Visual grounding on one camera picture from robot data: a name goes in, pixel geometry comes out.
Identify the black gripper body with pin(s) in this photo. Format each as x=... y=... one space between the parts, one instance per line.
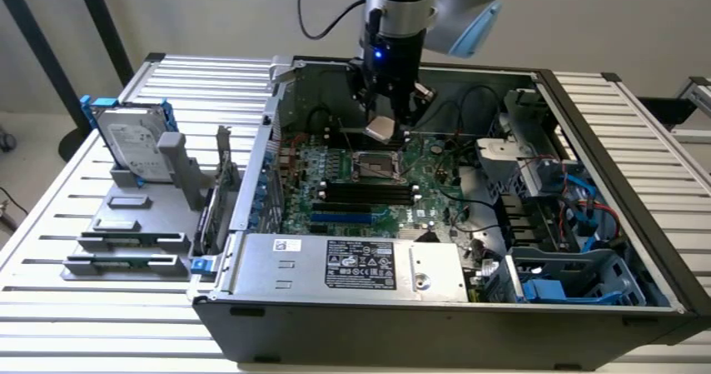
x=395 y=57

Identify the silver square CPU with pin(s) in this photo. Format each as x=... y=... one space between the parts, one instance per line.
x=380 y=130

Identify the CPU socket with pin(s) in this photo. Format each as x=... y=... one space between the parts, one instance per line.
x=375 y=166

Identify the metal socket cover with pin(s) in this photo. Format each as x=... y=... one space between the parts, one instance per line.
x=355 y=131

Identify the thin metal locking lever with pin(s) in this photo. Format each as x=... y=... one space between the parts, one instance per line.
x=347 y=141

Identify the black RAM slot bank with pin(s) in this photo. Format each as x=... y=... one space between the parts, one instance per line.
x=371 y=191

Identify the silver metal drive cage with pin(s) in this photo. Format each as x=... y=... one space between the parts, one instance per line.
x=527 y=153

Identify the black expansion slot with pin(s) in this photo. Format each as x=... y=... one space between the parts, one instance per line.
x=340 y=207

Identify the green motherboard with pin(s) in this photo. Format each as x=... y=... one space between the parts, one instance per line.
x=355 y=215

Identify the blue expansion slot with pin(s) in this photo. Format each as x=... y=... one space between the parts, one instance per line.
x=340 y=218

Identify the silver power supply unit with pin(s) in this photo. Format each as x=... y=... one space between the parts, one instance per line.
x=311 y=265

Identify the blue case latch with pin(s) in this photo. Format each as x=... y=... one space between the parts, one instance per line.
x=202 y=265

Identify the black stand pole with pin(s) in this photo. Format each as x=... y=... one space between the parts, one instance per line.
x=106 y=28
x=39 y=45

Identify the grey parts rack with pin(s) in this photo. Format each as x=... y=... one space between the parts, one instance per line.
x=139 y=220

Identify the grey disk bay cage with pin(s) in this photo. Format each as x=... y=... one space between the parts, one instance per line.
x=578 y=278

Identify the black open PC case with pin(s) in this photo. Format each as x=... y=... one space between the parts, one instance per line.
x=434 y=332

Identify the graphics card with metal bracket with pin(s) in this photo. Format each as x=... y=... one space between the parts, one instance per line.
x=220 y=199

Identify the hard disk with blue bracket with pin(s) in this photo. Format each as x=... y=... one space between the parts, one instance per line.
x=136 y=141

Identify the aluminium side table frame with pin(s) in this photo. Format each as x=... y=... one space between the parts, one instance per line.
x=694 y=107

